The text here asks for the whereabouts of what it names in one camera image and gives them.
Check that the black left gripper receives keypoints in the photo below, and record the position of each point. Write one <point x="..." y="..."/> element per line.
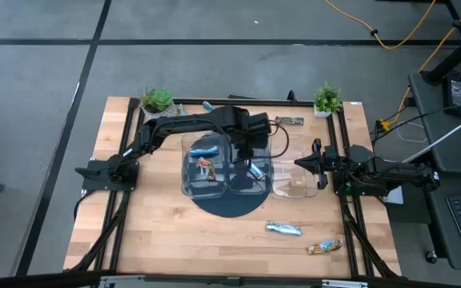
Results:
<point x="241" y="140"/>

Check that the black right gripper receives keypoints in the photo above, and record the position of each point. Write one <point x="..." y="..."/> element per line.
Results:
<point x="320" y="162"/>

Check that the blue white granola bar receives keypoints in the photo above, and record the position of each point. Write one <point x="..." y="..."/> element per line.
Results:
<point x="257" y="172"/>

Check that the red granola bar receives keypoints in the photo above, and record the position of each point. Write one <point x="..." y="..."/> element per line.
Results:
<point x="207" y="168"/>

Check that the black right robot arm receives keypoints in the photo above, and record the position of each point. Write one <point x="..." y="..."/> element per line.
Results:
<point x="394" y="172"/>

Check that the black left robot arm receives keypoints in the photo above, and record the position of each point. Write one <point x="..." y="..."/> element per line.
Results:
<point x="182" y="122"/>

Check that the small blue granola bar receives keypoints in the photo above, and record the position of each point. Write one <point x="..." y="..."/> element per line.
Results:
<point x="209" y="106"/>

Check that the clear plastic bin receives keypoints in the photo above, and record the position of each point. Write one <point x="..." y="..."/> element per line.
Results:
<point x="190" y="188"/>
<point x="262" y="186"/>
<point x="294" y="186"/>

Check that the dark round mat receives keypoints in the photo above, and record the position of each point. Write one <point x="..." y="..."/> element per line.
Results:
<point x="230" y="206"/>

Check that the leafy plant in white pot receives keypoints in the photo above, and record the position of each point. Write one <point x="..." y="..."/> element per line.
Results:
<point x="327" y="100"/>

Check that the succulent in patterned white pot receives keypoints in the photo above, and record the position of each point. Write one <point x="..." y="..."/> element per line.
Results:
<point x="159" y="99"/>

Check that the grey metal rod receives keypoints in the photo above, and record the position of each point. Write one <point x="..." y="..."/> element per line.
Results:
<point x="442" y="138"/>

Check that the black side desk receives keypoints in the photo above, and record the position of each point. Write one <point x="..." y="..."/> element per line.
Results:
<point x="446" y="152"/>

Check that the black caster wheel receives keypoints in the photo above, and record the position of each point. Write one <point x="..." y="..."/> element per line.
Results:
<point x="431" y="257"/>

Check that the black power adapter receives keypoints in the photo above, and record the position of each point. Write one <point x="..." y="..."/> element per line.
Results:
<point x="458" y="94"/>

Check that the black stand leg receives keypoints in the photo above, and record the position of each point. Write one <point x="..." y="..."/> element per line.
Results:
<point x="454" y="56"/>

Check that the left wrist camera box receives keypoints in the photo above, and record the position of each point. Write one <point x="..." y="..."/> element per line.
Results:
<point x="260" y="124"/>

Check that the black metal table frame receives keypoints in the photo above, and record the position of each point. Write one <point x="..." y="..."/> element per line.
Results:
<point x="254" y="102"/>

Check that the grey metal rail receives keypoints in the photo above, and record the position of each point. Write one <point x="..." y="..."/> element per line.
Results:
<point x="174" y="281"/>

